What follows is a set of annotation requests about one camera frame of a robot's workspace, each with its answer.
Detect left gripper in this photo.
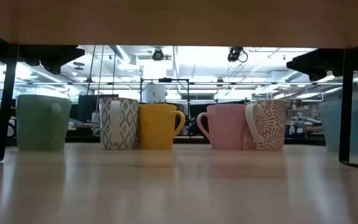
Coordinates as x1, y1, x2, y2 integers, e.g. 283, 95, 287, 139
19, 45, 85, 75

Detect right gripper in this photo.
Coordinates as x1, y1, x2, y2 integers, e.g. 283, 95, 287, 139
286, 48, 340, 81

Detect light blue ceramic mug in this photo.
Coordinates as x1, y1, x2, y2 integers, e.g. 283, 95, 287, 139
318, 98, 358, 154

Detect red floral patterned mug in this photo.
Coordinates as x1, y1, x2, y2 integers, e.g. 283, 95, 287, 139
244, 99, 287, 152

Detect green ceramic mug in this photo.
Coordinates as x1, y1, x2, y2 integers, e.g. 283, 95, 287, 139
16, 94, 73, 152

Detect grey diamond patterned mug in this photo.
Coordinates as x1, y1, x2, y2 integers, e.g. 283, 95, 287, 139
98, 96, 140, 151

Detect pink ceramic mug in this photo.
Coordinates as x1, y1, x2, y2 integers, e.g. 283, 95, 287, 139
196, 103, 247, 151

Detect yellow ceramic mug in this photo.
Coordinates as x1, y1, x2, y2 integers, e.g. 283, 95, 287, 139
138, 103, 186, 150

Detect thin black slanted pole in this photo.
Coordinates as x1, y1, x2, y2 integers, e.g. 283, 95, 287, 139
86, 45, 97, 96

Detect black computer monitor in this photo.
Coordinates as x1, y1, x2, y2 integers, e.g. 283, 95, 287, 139
78, 94, 101, 124

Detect cluttered background workbench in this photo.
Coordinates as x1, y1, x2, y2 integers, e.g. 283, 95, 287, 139
286, 105, 323, 139

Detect background office desk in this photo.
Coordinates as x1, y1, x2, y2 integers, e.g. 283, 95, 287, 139
67, 123, 101, 138

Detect black round ceiling device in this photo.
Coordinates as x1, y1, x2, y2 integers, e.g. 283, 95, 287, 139
152, 48, 165, 62

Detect white cylindrical tank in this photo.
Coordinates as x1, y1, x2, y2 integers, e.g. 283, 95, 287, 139
142, 83, 167, 105

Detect black horizontal gantry bar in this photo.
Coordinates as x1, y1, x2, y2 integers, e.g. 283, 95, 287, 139
0, 81, 358, 86

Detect wooden riser shelf black legs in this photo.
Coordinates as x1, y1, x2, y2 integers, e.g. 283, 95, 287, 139
0, 0, 358, 172

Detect black ceiling device with cable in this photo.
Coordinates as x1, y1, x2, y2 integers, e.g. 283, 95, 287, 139
227, 46, 249, 63

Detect thin black rectangular frame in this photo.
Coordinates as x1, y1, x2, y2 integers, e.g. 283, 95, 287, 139
139, 78, 190, 105

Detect black aluminium table frame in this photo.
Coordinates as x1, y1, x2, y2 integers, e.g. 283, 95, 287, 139
0, 135, 358, 147

